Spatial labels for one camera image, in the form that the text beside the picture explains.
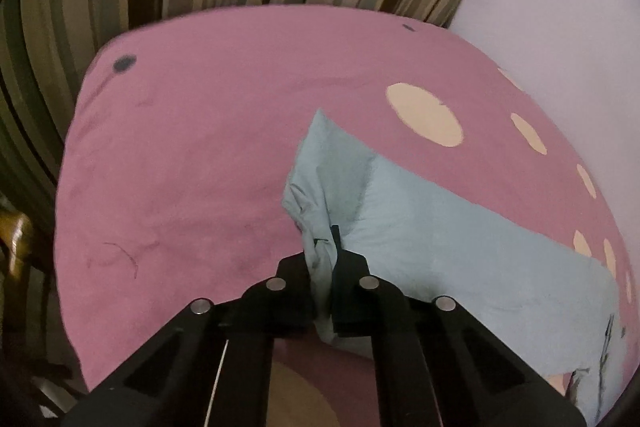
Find light blue puffer jacket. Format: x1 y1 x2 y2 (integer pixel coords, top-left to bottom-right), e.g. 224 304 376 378
281 108 626 427

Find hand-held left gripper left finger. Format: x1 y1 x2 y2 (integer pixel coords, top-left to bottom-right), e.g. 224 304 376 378
62 254 321 427

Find wooden furniture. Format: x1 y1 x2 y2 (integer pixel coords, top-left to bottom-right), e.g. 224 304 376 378
0 202 86 418

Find pink polka-dot bed sheet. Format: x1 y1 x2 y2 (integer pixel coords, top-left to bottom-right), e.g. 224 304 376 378
52 4 640 427

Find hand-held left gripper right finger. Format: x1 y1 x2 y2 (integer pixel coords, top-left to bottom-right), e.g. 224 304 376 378
327 224 587 427

